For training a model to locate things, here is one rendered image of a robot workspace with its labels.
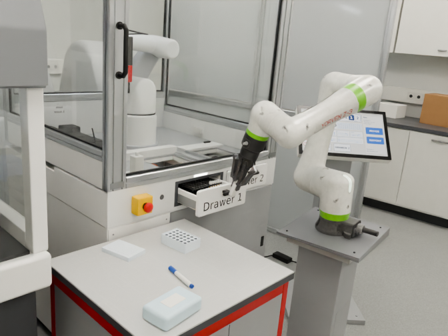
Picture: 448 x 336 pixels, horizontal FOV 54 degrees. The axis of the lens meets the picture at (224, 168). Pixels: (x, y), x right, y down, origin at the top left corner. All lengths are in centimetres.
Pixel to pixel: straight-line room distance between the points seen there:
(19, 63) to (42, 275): 57
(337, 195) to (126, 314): 95
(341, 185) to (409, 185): 281
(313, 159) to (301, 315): 69
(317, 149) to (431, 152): 265
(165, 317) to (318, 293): 90
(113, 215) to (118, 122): 36
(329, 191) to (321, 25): 181
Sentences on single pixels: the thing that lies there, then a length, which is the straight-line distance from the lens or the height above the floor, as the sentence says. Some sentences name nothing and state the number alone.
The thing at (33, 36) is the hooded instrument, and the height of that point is 148.
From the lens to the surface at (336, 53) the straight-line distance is 333.
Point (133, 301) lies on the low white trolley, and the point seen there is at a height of 76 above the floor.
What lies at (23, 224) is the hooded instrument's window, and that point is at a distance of 127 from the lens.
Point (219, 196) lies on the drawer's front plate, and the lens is 184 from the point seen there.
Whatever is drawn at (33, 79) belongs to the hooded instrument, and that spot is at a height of 138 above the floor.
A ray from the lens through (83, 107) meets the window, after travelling 177.
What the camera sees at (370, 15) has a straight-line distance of 327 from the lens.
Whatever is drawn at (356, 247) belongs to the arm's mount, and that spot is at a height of 78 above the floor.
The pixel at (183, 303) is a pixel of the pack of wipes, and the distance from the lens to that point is 128.
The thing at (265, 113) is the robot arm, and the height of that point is 127.
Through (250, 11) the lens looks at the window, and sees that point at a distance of 206.
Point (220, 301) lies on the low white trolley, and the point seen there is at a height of 76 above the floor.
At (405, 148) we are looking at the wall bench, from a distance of 453.
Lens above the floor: 150
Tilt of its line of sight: 16 degrees down
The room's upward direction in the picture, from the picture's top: 5 degrees clockwise
